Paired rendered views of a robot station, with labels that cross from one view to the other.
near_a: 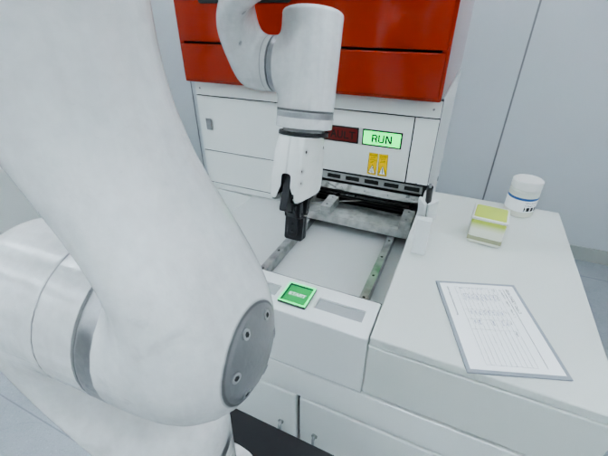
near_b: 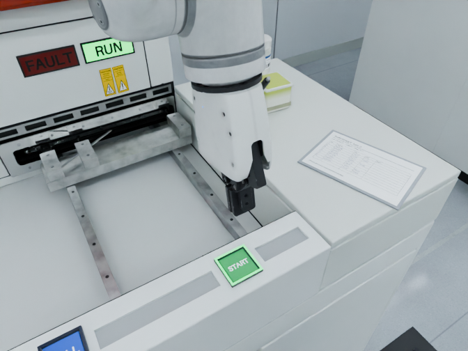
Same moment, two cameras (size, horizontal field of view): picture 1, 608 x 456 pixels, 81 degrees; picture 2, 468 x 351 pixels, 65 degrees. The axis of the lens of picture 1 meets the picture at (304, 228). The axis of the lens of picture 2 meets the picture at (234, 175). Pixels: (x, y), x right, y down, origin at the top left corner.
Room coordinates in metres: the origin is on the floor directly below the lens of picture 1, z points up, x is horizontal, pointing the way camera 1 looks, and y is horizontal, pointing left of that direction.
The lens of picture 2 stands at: (0.33, 0.29, 1.44)
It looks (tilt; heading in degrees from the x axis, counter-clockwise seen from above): 42 degrees down; 304
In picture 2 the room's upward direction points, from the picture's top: straight up
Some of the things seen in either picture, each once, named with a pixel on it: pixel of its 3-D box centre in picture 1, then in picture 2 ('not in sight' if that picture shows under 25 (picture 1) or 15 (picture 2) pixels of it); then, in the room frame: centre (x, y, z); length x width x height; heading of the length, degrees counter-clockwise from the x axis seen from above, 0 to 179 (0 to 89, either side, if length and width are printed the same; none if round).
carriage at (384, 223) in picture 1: (352, 217); (120, 153); (0.98, -0.15, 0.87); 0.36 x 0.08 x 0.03; 66
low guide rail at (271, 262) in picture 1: (286, 246); (90, 234); (0.86, 0.05, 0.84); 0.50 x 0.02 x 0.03; 156
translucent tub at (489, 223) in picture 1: (488, 225); (271, 92); (0.71, -0.42, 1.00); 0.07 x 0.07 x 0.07; 61
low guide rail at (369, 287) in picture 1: (376, 270); (203, 188); (0.75, -0.19, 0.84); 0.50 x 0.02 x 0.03; 156
